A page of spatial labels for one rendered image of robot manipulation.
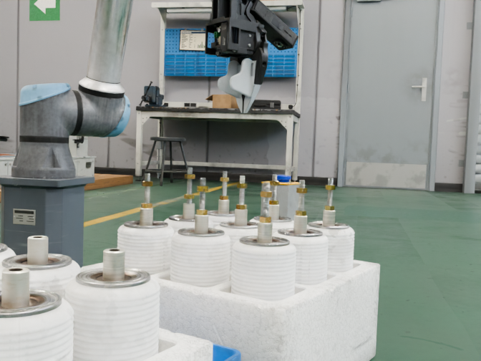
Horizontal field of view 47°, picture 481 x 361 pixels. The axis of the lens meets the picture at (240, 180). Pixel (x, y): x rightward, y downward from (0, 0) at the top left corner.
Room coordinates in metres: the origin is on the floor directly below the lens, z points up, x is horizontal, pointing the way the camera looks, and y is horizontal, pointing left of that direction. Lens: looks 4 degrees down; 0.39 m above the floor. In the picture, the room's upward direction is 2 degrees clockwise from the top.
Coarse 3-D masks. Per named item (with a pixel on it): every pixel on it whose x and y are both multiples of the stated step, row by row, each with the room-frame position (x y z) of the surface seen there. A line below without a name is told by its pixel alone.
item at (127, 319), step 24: (72, 288) 0.54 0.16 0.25; (96, 288) 0.53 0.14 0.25; (120, 288) 0.53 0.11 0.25; (144, 288) 0.55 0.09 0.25; (96, 312) 0.52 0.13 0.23; (120, 312) 0.53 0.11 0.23; (144, 312) 0.54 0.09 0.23; (96, 336) 0.52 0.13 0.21; (120, 336) 0.53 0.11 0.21; (144, 336) 0.54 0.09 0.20; (72, 360) 0.53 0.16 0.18; (96, 360) 0.52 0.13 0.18; (120, 360) 0.53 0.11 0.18
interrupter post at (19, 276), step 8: (8, 272) 0.46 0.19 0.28; (16, 272) 0.46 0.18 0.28; (24, 272) 0.46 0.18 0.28; (8, 280) 0.46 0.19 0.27; (16, 280) 0.46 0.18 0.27; (24, 280) 0.46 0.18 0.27; (8, 288) 0.46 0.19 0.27; (16, 288) 0.46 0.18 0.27; (24, 288) 0.46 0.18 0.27; (8, 296) 0.46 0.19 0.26; (16, 296) 0.46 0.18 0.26; (24, 296) 0.46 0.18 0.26; (8, 304) 0.46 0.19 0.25; (16, 304) 0.46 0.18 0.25; (24, 304) 0.46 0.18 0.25
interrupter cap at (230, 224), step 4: (220, 224) 0.98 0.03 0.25; (224, 224) 0.98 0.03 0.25; (228, 224) 0.98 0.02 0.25; (232, 224) 1.00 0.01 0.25; (248, 224) 1.00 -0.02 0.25; (252, 224) 1.00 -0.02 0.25; (256, 224) 1.00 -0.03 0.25; (240, 228) 0.95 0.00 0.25; (244, 228) 0.95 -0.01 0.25; (248, 228) 0.95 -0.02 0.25; (252, 228) 0.96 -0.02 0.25
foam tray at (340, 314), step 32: (160, 288) 0.83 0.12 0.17; (192, 288) 0.81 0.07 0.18; (224, 288) 0.83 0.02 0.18; (320, 288) 0.84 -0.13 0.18; (352, 288) 0.93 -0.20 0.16; (160, 320) 0.83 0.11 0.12; (192, 320) 0.80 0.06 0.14; (224, 320) 0.77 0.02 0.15; (256, 320) 0.74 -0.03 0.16; (288, 320) 0.73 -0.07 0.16; (320, 320) 0.82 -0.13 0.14; (352, 320) 0.93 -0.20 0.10; (256, 352) 0.74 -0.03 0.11; (288, 352) 0.74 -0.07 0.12; (320, 352) 0.82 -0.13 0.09; (352, 352) 0.94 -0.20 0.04
